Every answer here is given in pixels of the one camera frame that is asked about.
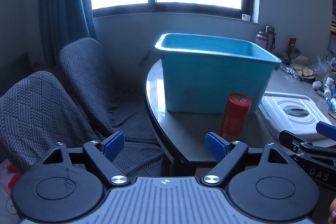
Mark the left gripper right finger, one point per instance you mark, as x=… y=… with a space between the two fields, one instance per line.
x=229 y=156

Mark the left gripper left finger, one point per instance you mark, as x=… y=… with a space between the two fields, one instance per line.
x=99 y=157

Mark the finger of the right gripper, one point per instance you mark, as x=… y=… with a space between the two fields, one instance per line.
x=325 y=128

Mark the white plastic bin lid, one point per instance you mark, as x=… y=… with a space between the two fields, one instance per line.
x=295 y=113

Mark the red cylindrical canister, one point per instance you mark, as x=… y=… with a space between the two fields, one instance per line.
x=234 y=116

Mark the person's right hand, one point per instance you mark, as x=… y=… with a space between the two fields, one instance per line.
x=332 y=216

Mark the white tube bottle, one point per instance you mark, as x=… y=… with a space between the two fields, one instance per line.
x=327 y=88

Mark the clear plastic bag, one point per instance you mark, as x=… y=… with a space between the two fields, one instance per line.
x=321 y=68

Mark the plate of yellow fruit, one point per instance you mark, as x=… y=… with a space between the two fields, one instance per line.
x=302 y=71

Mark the silver foil snack wrapper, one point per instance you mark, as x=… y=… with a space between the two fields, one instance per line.
x=291 y=72

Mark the near grey covered chair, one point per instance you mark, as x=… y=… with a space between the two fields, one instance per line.
x=37 y=112

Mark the grey covered chair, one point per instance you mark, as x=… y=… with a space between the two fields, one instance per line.
x=94 y=82
x=37 y=112

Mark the far grey covered chair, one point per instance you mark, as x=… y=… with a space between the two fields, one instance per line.
x=94 y=82

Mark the red package on table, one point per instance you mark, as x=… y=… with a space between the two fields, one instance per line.
x=291 y=45

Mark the teal plastic storage bin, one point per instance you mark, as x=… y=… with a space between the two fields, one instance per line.
x=200 y=72

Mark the pink water bottle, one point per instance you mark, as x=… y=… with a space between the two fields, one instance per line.
x=262 y=39

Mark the dark blue curtain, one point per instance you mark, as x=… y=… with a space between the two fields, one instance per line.
x=62 y=22

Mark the white wall socket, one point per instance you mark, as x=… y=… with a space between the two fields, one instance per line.
x=246 y=17

